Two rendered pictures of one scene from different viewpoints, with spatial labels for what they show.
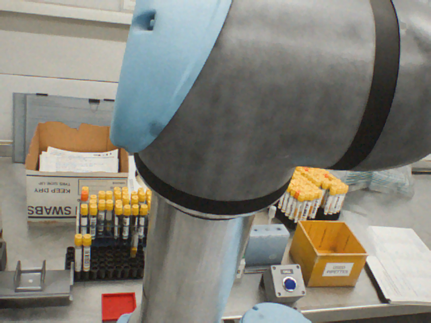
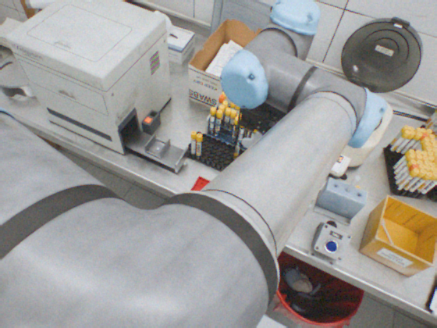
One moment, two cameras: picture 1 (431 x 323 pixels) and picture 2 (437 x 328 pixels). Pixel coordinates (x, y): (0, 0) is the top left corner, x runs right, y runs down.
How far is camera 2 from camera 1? 37 cm
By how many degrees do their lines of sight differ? 40
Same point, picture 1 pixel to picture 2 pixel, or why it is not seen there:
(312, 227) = (401, 207)
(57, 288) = (170, 161)
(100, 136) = not seen: hidden behind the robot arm
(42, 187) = (199, 80)
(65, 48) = not seen: outside the picture
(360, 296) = (406, 289)
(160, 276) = not seen: hidden behind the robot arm
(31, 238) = (183, 113)
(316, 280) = (368, 252)
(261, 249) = (334, 202)
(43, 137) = (228, 31)
